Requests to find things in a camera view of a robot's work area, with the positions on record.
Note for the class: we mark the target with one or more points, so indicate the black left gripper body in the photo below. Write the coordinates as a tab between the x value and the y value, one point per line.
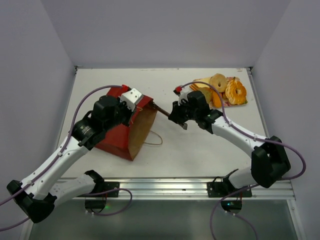
123	114

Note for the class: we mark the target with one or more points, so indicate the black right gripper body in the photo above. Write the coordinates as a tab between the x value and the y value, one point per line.
177	116

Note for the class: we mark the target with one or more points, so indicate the fake triangle sandwich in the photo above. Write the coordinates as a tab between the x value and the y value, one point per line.
200	83

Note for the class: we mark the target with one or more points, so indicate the fake orange bread loaf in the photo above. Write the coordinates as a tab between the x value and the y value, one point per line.
216	99

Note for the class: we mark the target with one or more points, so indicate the red paper bag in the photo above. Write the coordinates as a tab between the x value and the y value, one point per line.
126	141

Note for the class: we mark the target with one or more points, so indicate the fake plain bagel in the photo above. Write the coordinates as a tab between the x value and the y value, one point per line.
219	82

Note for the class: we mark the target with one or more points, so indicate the fake glazed ring pastry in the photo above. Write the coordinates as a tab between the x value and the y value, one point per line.
235	92

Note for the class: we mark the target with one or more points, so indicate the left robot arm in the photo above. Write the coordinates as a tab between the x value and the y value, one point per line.
39	193

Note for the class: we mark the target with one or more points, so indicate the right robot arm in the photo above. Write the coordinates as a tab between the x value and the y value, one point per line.
269	160

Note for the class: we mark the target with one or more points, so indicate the floral rectangular tray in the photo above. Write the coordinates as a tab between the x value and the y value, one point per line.
224	98

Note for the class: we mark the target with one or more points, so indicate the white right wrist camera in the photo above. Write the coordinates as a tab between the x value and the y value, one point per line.
182	93

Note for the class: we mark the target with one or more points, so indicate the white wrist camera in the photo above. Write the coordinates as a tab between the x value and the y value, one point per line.
131	98
182	93

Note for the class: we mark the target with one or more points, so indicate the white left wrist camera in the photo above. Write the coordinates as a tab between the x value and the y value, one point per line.
131	98

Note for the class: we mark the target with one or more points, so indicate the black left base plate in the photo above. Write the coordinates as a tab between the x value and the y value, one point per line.
112	188

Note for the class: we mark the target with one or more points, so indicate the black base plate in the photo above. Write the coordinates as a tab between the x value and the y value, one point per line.
112	188
220	187

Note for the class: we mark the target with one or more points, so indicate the aluminium frame rail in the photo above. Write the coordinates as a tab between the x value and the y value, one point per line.
193	189

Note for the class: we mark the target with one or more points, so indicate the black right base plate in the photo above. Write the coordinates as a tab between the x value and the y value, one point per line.
220	187

